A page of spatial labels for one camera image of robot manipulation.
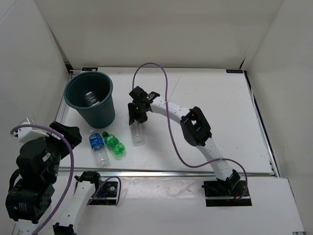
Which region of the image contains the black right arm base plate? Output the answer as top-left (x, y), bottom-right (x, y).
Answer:
top-left (201, 180), bottom-right (252, 207)

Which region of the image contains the tall clear plastic bottle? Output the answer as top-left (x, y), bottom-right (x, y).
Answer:
top-left (131, 121), bottom-right (145, 146)

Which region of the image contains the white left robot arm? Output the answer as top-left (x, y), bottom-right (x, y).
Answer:
top-left (5, 120), bottom-right (103, 235)

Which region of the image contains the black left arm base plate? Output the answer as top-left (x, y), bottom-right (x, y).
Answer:
top-left (87, 176), bottom-right (122, 206)

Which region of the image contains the clear bottle white blue label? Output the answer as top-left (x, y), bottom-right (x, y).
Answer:
top-left (84, 91), bottom-right (100, 107)

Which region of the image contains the green plastic bottle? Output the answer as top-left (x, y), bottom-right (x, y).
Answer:
top-left (102, 131), bottom-right (125, 155)

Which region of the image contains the dark teal plastic bin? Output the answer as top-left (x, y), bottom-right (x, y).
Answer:
top-left (64, 71), bottom-right (115, 129)

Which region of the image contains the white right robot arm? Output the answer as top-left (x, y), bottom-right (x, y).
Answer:
top-left (128, 87), bottom-right (240, 196)

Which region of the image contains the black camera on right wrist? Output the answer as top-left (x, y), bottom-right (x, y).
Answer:
top-left (129, 86), bottom-right (148, 101)

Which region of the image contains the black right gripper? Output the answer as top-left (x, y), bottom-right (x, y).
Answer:
top-left (128, 103), bottom-right (148, 126)

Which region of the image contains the white cable tie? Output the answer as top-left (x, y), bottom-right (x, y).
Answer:
top-left (164, 76), bottom-right (180, 102)

